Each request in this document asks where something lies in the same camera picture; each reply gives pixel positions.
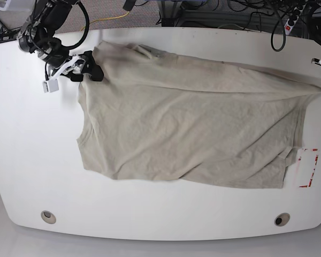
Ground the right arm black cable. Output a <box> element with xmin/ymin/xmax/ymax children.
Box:
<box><xmin>32</xmin><ymin>0</ymin><xmax>90</xmax><ymax>81</ymax></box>

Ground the beige T-shirt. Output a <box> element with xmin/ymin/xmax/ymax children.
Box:
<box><xmin>78</xmin><ymin>42</ymin><xmax>321</xmax><ymax>188</ymax></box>

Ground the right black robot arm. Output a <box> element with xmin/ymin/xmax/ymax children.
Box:
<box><xmin>17</xmin><ymin>1</ymin><xmax>104</xmax><ymax>82</ymax></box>

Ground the black tripod stand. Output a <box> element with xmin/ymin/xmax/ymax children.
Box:
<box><xmin>0</xmin><ymin>11</ymin><xmax>30</xmax><ymax>34</ymax></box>

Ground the red tape rectangle marking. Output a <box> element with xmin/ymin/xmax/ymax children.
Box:
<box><xmin>295</xmin><ymin>148</ymin><xmax>319</xmax><ymax>188</ymax></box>

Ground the right table cable grommet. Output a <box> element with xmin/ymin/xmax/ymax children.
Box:
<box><xmin>274</xmin><ymin>213</ymin><xmax>291</xmax><ymax>226</ymax></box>

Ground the left table cable grommet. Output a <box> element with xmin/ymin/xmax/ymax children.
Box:
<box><xmin>41</xmin><ymin>210</ymin><xmax>56</xmax><ymax>224</ymax></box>

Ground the table cable grommet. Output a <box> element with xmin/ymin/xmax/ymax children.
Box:
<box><xmin>274</xmin><ymin>213</ymin><xmax>291</xmax><ymax>226</ymax></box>
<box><xmin>41</xmin><ymin>210</ymin><xmax>56</xmax><ymax>224</ymax></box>

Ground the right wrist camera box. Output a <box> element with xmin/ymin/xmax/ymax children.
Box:
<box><xmin>42</xmin><ymin>80</ymin><xmax>59</xmax><ymax>93</ymax></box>

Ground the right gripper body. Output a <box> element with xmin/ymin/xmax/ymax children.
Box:
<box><xmin>37</xmin><ymin>40</ymin><xmax>85</xmax><ymax>80</ymax></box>

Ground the white power strip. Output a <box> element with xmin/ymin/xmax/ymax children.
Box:
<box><xmin>284</xmin><ymin>0</ymin><xmax>308</xmax><ymax>36</ymax></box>

